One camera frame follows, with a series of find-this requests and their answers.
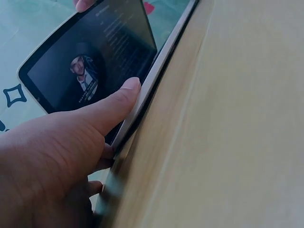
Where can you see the white tablet with black screen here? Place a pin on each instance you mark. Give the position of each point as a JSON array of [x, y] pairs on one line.
[[59, 78]]

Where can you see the person's right hand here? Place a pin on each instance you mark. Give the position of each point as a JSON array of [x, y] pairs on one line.
[[82, 4]]

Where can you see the person's right fingers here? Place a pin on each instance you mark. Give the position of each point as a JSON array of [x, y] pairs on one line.
[[82, 5]]

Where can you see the person's left thumb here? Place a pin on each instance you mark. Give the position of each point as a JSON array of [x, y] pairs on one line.
[[116, 104]]

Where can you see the person's left hand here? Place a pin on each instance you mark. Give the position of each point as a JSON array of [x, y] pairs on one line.
[[47, 166]]

